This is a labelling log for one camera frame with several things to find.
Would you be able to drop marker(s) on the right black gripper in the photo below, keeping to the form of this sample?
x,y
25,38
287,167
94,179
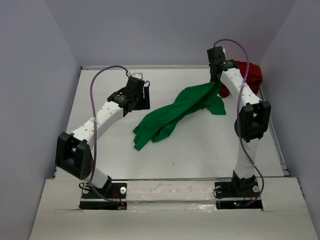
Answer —
x,y
215,80

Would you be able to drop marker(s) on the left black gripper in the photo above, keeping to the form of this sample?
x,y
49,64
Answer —
x,y
145,102

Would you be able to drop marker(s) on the red t shirt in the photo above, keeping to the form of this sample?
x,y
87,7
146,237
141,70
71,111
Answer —
x,y
254,78

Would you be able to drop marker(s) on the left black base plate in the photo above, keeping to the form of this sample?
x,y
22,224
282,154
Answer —
x,y
113,199

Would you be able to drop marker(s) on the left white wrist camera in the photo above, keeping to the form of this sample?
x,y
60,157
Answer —
x,y
138,75

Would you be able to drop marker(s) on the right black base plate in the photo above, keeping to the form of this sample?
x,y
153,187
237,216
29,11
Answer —
x,y
228,199

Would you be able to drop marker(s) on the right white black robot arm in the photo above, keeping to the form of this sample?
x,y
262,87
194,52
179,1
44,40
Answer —
x,y
252,121

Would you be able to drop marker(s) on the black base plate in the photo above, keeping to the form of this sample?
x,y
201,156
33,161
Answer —
x,y
228,199
113,199

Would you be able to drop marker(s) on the green t shirt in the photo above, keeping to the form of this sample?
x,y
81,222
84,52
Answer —
x,y
160,123

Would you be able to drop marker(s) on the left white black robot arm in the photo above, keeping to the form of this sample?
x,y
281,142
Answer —
x,y
76,151

